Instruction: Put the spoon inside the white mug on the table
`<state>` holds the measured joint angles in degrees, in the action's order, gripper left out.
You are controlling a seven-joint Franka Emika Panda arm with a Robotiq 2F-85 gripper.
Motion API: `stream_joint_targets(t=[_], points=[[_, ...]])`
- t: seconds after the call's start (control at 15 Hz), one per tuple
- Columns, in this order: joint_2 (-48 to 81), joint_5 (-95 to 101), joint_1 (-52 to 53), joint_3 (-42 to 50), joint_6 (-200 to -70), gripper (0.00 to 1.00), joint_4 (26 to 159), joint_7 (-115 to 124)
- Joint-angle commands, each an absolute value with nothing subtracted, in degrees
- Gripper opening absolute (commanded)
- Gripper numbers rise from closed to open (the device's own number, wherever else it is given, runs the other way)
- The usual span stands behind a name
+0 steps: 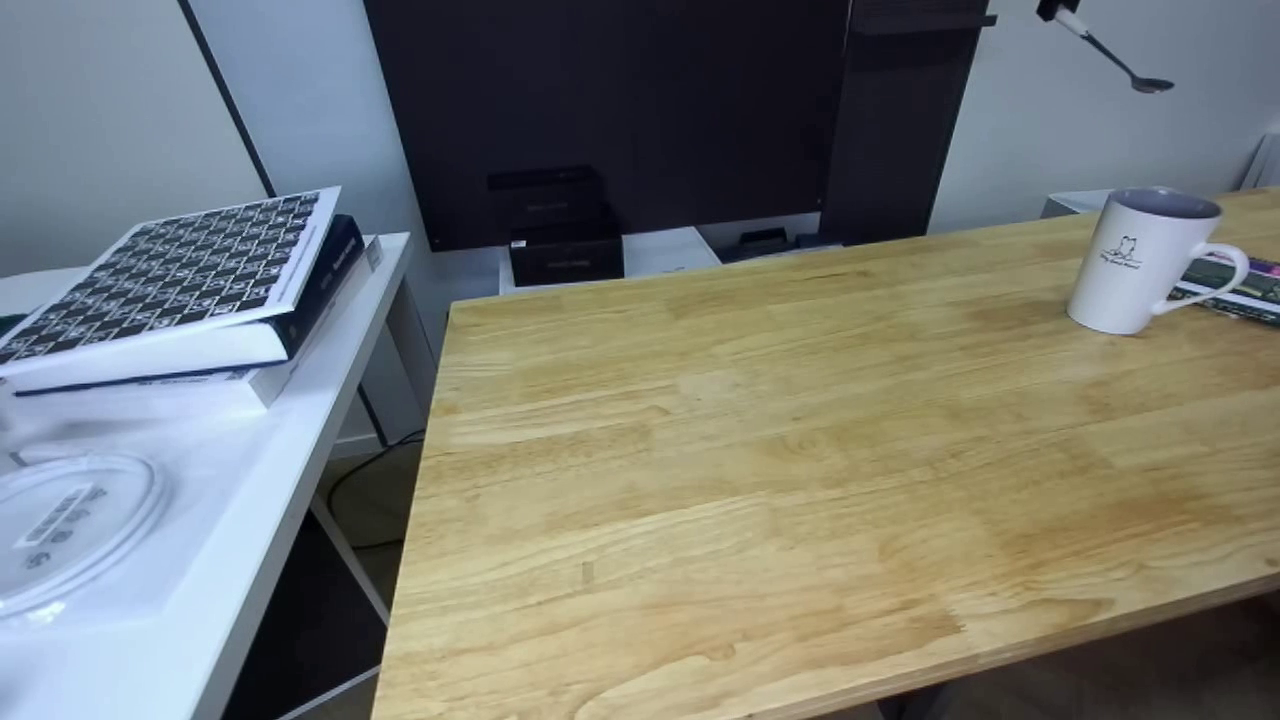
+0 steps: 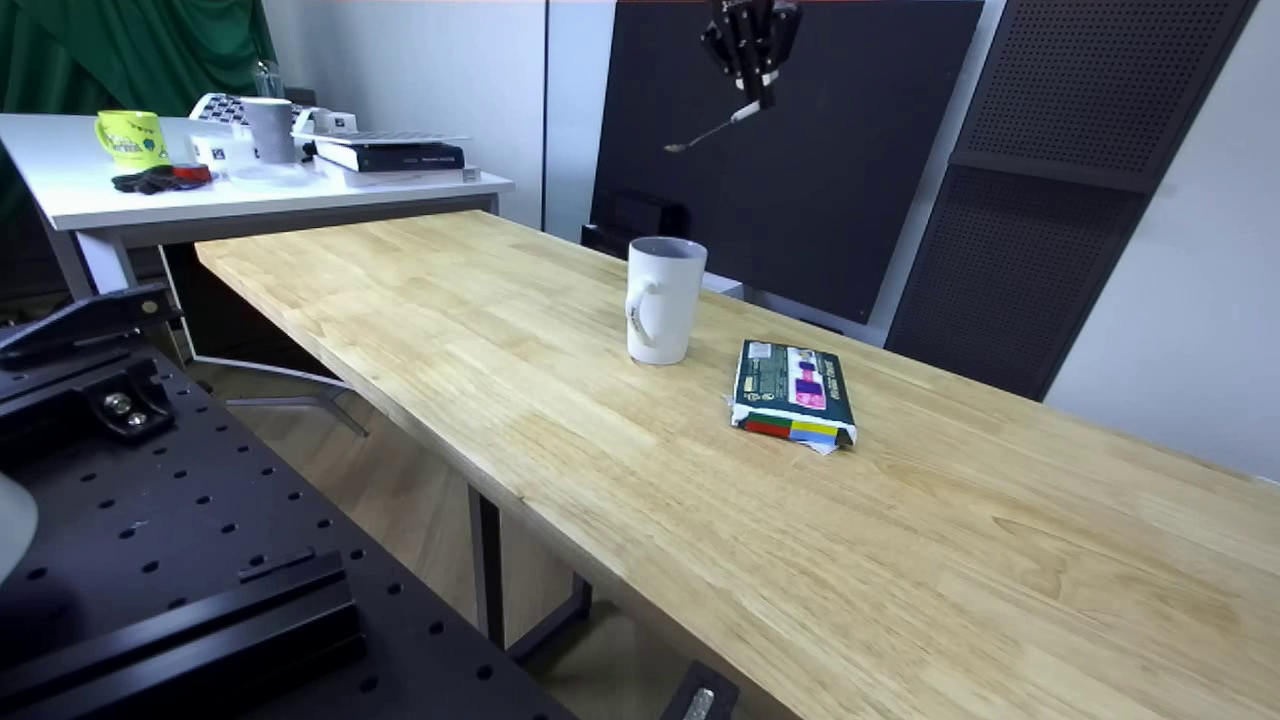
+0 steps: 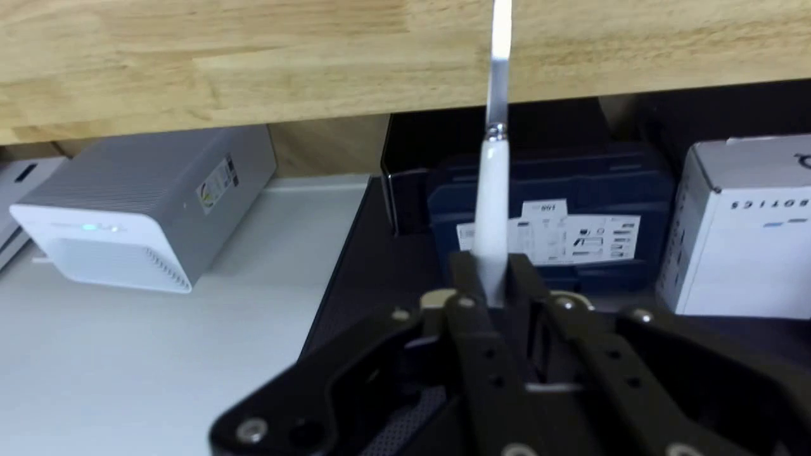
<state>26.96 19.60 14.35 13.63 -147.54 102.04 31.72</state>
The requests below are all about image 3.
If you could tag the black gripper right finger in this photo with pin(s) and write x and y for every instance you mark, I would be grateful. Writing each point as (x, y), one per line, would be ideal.
(641, 380)

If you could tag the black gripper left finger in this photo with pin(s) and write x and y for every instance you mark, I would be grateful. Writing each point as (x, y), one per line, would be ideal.
(407, 380)

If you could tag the white cardboard box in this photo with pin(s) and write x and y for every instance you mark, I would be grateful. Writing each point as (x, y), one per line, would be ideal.
(743, 235)

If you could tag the dark blue labelled case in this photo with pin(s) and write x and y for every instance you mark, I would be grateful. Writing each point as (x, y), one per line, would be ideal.
(584, 186)

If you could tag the white shelf board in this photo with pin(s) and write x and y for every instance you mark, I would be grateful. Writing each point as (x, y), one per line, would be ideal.
(167, 362)

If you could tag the grey white electronic box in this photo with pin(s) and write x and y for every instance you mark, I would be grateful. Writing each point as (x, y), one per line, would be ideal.
(153, 203)

